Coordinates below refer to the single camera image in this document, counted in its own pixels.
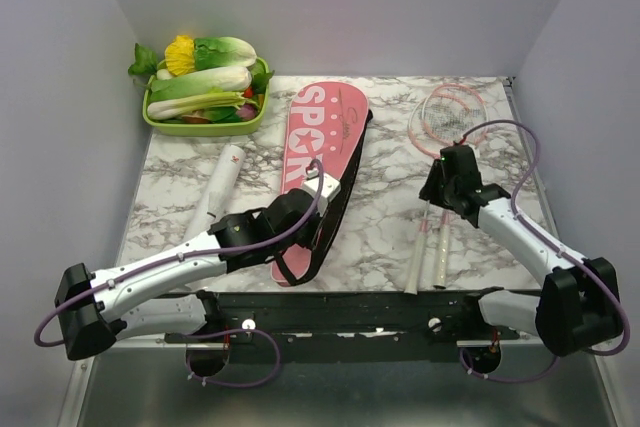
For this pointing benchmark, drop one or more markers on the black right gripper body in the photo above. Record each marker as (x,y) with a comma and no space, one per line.
(436,188)

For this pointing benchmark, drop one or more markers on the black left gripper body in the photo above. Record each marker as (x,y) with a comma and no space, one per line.
(304,239)

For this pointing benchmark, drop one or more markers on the pink badminton racket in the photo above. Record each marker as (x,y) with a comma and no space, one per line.
(450,111)
(424,144)

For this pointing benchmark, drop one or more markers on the white shuttlecock tube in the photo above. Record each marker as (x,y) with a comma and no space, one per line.
(217,192)

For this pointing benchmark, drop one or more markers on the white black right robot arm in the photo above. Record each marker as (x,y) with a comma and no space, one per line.
(578,305)

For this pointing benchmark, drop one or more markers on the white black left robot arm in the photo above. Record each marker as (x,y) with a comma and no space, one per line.
(90,306)

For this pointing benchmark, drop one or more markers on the green plastic basket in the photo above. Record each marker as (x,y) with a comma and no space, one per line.
(219,122)

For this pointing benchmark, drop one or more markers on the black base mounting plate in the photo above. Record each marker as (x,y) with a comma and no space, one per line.
(316,327)

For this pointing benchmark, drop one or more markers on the toy bok choy front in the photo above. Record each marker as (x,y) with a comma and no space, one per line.
(168,109)

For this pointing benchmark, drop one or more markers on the toy napa cabbage middle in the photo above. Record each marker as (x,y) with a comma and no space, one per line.
(226,79)

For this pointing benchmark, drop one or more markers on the toy napa cabbage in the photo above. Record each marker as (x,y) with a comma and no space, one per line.
(214,52)
(226,79)

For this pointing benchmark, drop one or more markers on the toy napa cabbage top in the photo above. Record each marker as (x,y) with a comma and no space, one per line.
(214,52)

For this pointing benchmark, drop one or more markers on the yellow toy flower vegetable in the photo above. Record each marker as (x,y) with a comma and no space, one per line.
(179,56)

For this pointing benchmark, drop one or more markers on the green toy leaf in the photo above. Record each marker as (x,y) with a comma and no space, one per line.
(144,65)

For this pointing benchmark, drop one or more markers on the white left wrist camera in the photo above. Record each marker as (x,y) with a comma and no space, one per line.
(324,187)

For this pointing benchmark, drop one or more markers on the aluminium frame rail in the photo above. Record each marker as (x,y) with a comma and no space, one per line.
(520,340)

